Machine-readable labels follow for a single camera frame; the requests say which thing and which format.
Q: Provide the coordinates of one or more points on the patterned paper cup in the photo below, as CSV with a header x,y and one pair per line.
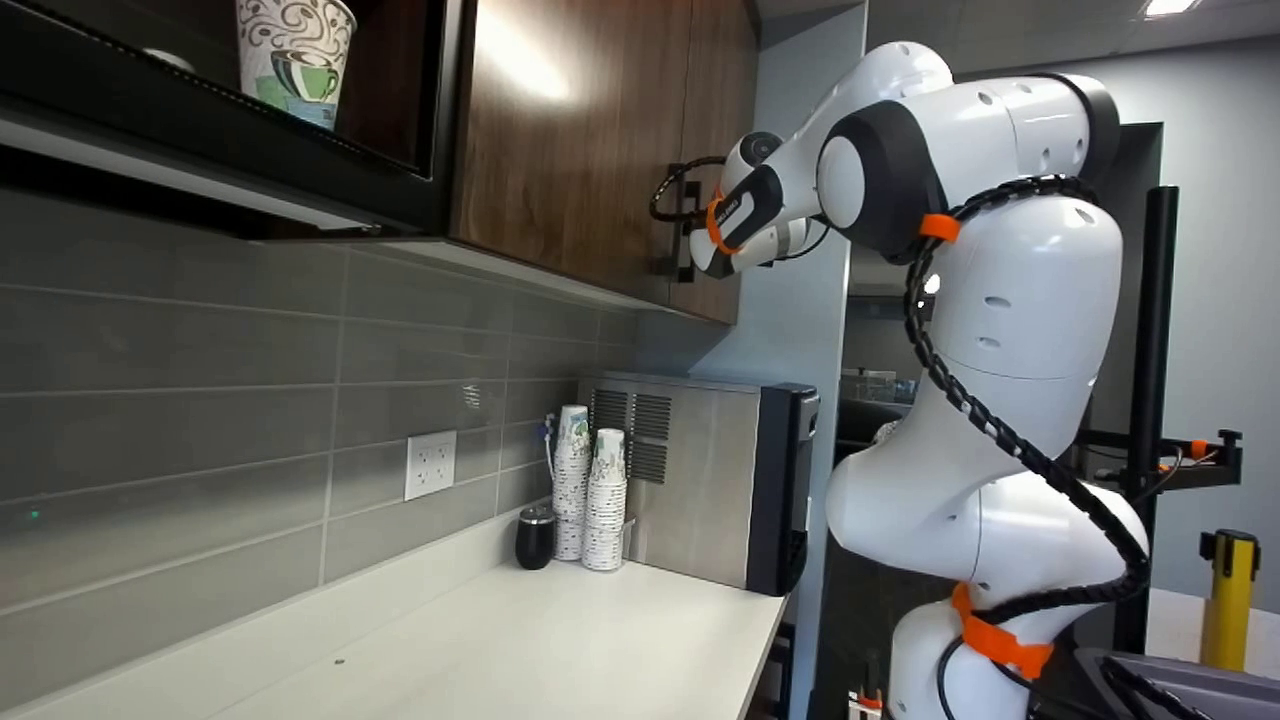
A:
x,y
298,61

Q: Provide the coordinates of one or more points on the black open wall shelf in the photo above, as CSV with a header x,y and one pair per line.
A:
x,y
161,125

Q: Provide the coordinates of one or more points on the grey cart surface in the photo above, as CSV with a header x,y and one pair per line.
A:
x,y
1187,685

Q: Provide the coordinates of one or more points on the white wall outlet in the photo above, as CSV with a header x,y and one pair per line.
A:
x,y
429,466

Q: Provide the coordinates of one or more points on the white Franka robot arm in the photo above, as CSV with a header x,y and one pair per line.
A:
x,y
1013,332

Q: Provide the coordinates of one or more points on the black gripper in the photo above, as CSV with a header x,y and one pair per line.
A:
x,y
692,248

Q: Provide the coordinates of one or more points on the black metal stand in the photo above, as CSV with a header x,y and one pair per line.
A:
x,y
1154,345

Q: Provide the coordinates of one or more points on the stainless steel appliance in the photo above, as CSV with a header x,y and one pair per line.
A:
x,y
705,494

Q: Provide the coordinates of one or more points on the black tumbler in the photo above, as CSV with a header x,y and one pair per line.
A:
x,y
534,541

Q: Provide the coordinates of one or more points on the small red white object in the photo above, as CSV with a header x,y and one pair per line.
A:
x,y
866,707

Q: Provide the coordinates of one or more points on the tall paper cup stack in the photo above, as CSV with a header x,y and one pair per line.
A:
x,y
570,466

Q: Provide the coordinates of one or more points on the bright ceiling light panel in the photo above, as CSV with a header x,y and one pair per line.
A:
x,y
1169,6

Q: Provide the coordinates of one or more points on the short paper cup stack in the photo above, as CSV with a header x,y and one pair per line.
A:
x,y
607,506

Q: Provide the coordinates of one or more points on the yellow bollard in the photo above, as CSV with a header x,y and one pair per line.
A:
x,y
1229,612

